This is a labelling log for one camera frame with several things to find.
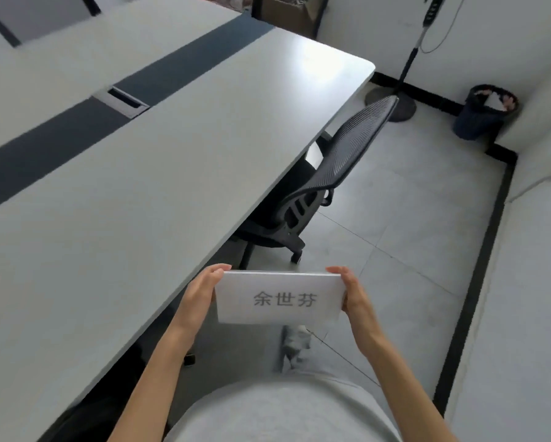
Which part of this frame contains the person's left hand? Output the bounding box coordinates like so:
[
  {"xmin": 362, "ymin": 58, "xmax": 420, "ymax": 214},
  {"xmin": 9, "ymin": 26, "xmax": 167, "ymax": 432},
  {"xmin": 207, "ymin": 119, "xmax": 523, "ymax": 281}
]
[{"xmin": 179, "ymin": 264, "xmax": 232, "ymax": 333}]

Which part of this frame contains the person's right hand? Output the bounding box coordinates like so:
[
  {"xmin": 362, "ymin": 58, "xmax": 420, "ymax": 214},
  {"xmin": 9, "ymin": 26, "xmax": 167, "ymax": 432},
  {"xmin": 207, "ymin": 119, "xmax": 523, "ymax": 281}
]
[{"xmin": 326, "ymin": 266, "xmax": 378, "ymax": 335}]

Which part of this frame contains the white name card sign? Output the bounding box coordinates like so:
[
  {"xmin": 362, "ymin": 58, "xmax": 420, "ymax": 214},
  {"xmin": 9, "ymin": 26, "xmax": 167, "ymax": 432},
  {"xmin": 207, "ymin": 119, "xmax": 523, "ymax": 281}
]
[{"xmin": 215, "ymin": 271, "xmax": 347, "ymax": 325}]

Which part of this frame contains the person's right forearm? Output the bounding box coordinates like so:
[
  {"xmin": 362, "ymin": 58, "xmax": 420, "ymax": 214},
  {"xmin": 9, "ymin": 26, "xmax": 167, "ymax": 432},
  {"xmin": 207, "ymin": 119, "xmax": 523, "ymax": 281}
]
[{"xmin": 349, "ymin": 323, "xmax": 458, "ymax": 442}]

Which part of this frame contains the person's left forearm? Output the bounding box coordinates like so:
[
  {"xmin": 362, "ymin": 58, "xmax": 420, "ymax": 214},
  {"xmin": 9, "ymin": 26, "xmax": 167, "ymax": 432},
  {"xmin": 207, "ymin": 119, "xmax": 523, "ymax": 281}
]
[{"xmin": 108, "ymin": 320, "xmax": 202, "ymax": 442}]

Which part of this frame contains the person's white shoe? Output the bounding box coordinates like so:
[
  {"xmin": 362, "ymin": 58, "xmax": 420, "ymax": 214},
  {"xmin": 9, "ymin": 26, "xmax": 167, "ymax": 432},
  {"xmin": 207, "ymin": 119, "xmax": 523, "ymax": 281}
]
[{"xmin": 275, "ymin": 325, "xmax": 314, "ymax": 373}]

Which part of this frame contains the black mesh office chair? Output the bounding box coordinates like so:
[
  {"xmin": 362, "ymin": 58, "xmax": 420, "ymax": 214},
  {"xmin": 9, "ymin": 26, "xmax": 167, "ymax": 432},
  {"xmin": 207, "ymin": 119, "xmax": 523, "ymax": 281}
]
[{"xmin": 234, "ymin": 95, "xmax": 399, "ymax": 271}]

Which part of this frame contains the person's grey shirt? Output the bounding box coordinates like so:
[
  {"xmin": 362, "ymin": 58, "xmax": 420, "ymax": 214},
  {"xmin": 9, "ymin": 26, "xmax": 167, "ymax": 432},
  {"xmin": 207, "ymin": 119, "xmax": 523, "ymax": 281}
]
[{"xmin": 164, "ymin": 371, "xmax": 401, "ymax": 442}]

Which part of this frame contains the floor fan stand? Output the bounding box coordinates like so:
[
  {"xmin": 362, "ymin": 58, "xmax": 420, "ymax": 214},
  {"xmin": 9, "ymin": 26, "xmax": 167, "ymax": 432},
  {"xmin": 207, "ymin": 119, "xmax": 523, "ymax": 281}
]
[{"xmin": 364, "ymin": 0, "xmax": 446, "ymax": 123}]

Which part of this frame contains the black waste bin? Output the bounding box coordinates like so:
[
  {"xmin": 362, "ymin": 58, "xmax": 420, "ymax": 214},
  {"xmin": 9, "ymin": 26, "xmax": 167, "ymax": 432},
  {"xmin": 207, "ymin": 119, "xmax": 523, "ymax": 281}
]
[{"xmin": 453, "ymin": 84, "xmax": 520, "ymax": 141}]

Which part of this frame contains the cardboard box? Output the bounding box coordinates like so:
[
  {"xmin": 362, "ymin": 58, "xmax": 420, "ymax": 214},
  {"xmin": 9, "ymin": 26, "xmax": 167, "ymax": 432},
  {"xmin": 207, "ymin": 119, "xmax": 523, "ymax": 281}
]
[{"xmin": 262, "ymin": 0, "xmax": 328, "ymax": 38}]

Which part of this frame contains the grey cable grommet box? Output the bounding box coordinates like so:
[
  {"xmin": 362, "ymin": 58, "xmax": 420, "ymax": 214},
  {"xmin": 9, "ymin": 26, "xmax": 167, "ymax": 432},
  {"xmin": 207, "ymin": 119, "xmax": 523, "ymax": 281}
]
[{"xmin": 92, "ymin": 85, "xmax": 150, "ymax": 119}]

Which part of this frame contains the black power cable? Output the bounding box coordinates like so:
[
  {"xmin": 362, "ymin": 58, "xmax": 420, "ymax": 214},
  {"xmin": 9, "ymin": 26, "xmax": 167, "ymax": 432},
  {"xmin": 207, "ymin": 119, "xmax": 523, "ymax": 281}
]
[{"xmin": 420, "ymin": 0, "xmax": 467, "ymax": 55}]

